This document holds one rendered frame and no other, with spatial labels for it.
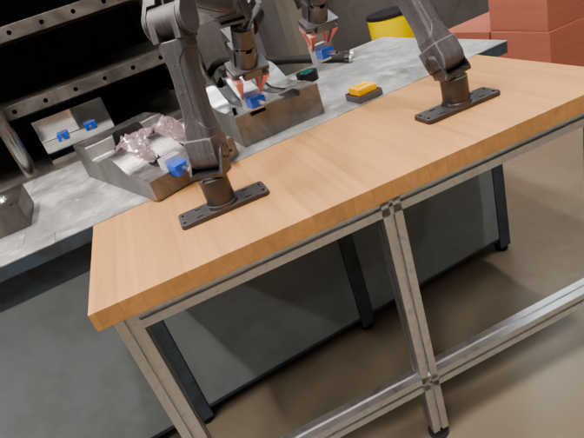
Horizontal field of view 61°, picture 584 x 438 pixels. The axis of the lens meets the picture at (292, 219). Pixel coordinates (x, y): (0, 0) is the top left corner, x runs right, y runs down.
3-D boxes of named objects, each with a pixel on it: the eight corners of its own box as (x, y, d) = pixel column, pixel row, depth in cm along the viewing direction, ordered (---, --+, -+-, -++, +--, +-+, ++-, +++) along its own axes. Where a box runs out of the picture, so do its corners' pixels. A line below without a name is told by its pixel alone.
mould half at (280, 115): (325, 112, 143) (312, 67, 137) (245, 148, 137) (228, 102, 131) (263, 93, 186) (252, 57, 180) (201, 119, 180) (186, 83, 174)
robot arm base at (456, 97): (407, 88, 115) (424, 91, 109) (479, 58, 119) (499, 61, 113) (413, 119, 119) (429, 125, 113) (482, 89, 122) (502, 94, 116)
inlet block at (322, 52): (346, 58, 144) (341, 40, 142) (332, 64, 143) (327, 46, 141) (326, 58, 156) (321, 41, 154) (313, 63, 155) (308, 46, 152)
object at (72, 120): (120, 137, 199) (100, 96, 191) (54, 164, 193) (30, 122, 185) (109, 118, 242) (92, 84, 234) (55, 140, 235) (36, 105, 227)
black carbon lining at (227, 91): (291, 95, 144) (282, 63, 140) (242, 116, 140) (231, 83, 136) (252, 83, 174) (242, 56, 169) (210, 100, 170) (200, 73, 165)
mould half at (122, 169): (239, 155, 133) (225, 116, 128) (158, 202, 121) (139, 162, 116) (157, 142, 170) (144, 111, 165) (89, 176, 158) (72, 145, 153)
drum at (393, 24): (409, 74, 438) (397, 3, 411) (434, 78, 405) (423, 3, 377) (373, 89, 432) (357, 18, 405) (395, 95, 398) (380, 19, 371)
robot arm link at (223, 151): (191, 145, 106) (177, 156, 102) (226, 139, 102) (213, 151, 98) (202, 171, 109) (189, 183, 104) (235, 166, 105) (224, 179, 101)
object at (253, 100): (277, 110, 128) (271, 90, 126) (260, 116, 127) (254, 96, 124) (260, 105, 139) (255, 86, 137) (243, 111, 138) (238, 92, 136)
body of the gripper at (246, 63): (224, 69, 129) (220, 43, 123) (259, 57, 132) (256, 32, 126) (234, 82, 125) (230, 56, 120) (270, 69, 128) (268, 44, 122)
